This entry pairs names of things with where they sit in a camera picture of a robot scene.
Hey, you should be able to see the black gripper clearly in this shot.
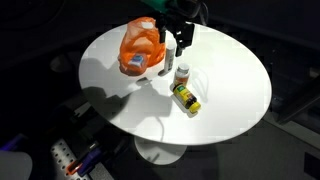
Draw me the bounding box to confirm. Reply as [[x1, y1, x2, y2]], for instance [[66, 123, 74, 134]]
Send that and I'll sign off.
[[155, 0, 201, 58]]

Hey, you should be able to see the white pill bottle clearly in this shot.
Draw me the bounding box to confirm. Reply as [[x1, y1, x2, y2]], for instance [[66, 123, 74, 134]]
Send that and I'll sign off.
[[173, 62, 191, 87]]

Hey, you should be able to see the yellow vitamin bottle black label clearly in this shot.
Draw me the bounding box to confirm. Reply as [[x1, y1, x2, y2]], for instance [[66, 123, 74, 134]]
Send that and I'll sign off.
[[172, 82, 202, 115]]

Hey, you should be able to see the orange plastic bag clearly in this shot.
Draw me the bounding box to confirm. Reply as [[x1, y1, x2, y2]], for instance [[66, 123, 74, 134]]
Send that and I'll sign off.
[[118, 16, 167, 77]]

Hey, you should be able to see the blue white packet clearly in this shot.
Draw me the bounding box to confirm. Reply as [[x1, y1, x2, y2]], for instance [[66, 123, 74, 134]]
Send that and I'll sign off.
[[128, 54, 148, 68]]

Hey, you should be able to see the white round table base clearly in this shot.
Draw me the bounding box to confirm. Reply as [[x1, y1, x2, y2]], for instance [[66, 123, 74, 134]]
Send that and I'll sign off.
[[133, 135, 188, 166]]

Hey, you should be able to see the blue clamp orange tip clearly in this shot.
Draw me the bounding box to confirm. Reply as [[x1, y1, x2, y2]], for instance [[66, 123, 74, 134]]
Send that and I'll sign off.
[[65, 145, 104, 177]]

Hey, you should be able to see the grey rounded object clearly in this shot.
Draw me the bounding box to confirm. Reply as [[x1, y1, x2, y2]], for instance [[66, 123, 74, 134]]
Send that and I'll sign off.
[[0, 150, 34, 180]]

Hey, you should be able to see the blue clamp handle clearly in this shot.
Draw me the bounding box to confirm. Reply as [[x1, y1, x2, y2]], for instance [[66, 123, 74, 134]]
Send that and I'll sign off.
[[0, 133, 27, 153]]

